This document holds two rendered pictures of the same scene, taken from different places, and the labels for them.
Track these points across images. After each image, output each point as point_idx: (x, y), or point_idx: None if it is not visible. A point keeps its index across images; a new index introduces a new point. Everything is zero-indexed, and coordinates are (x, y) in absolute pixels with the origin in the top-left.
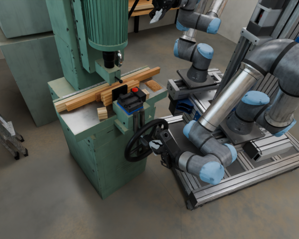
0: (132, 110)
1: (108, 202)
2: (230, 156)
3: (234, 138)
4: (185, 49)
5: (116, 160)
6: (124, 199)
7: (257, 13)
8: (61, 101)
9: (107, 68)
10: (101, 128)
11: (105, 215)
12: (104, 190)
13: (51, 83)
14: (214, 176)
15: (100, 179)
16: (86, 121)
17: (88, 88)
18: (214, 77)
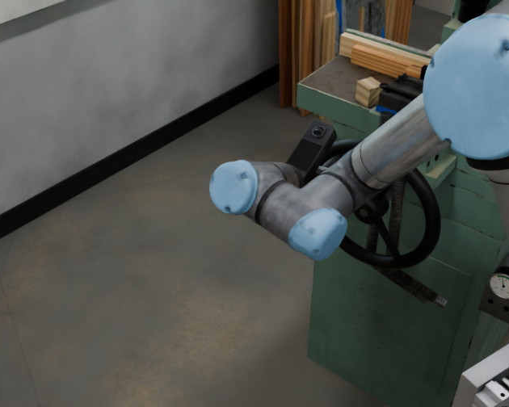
0: (388, 104)
1: (306, 370)
2: (296, 217)
3: None
4: None
5: (361, 264)
6: (326, 404)
7: None
8: (355, 37)
9: (457, 21)
10: (347, 121)
11: (273, 373)
12: (317, 327)
13: (439, 47)
14: (218, 174)
15: (315, 272)
16: (340, 86)
17: (416, 52)
18: None
